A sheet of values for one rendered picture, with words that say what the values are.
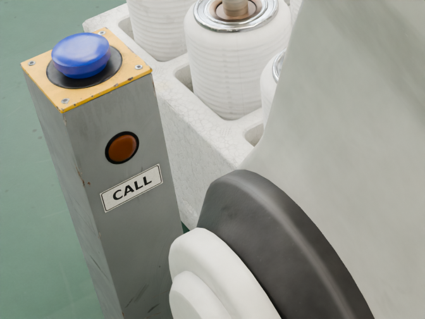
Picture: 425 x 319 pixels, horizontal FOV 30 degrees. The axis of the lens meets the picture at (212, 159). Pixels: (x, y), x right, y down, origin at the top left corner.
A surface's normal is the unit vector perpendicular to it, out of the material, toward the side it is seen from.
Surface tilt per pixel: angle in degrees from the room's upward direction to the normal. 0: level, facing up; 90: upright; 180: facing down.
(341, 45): 90
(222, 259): 7
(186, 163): 90
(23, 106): 0
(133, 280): 90
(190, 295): 49
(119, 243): 90
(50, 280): 0
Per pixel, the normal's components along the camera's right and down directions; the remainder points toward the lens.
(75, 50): -0.11, -0.73
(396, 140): -0.85, 0.41
